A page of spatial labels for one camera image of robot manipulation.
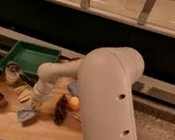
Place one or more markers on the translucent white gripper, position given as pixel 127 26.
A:
pixel 40 92

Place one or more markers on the blue grey towel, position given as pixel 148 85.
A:
pixel 26 114

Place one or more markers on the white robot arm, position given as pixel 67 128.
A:
pixel 104 79

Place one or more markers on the pale banana slices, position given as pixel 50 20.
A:
pixel 23 93

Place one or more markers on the bunch of dark grapes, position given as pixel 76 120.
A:
pixel 60 112

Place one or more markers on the blue sponge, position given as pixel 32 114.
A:
pixel 73 88

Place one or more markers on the clear glass jar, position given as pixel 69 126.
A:
pixel 12 71

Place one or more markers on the green plastic tray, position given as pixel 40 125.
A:
pixel 29 56

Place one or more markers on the orange peach fruit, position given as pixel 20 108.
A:
pixel 74 103

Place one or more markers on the orange bowl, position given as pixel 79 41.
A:
pixel 74 59

